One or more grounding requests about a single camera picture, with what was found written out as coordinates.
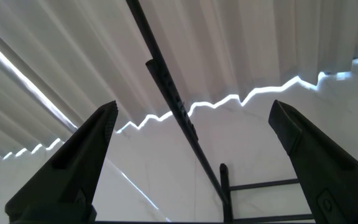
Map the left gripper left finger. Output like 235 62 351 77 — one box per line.
4 100 119 223

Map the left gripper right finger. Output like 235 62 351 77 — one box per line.
268 99 358 224

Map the black clothes rack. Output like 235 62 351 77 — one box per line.
125 0 358 223

